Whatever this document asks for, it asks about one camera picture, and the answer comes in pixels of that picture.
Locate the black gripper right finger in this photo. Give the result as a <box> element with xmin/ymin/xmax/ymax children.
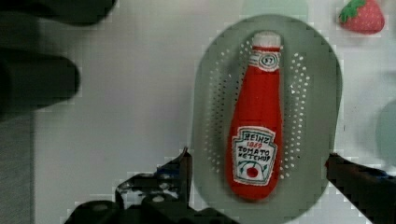
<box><xmin>325</xmin><ymin>153</ymin><xmax>396</xmax><ymax>224</ymax></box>

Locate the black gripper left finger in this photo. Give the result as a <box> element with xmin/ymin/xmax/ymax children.
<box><xmin>64</xmin><ymin>148</ymin><xmax>239</xmax><ymax>224</ymax></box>

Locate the plush red ketchup bottle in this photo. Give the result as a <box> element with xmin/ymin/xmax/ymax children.
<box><xmin>225</xmin><ymin>31</ymin><xmax>282</xmax><ymax>201</ymax></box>

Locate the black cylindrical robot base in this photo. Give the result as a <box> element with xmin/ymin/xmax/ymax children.
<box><xmin>1</xmin><ymin>0</ymin><xmax>116</xmax><ymax>120</ymax></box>

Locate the green oval strainer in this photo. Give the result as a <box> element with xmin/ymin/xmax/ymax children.
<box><xmin>191</xmin><ymin>15</ymin><xmax>342</xmax><ymax>224</ymax></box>

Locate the plush red strawberry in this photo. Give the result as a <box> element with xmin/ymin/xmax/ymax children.
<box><xmin>338</xmin><ymin>0</ymin><xmax>385</xmax><ymax>35</ymax></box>

